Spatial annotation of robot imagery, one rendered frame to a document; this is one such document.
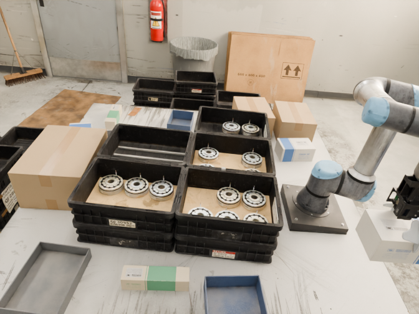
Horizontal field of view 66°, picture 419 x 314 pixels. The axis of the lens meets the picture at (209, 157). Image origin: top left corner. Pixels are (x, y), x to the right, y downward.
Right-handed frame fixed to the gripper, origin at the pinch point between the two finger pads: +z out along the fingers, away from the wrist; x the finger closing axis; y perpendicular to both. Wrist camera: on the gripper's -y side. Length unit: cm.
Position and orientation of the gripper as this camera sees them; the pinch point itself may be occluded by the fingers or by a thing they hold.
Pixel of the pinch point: (403, 232)
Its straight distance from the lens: 111.0
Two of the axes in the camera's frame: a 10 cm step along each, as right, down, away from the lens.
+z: -0.7, 8.1, 5.8
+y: -10.0, -0.7, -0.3
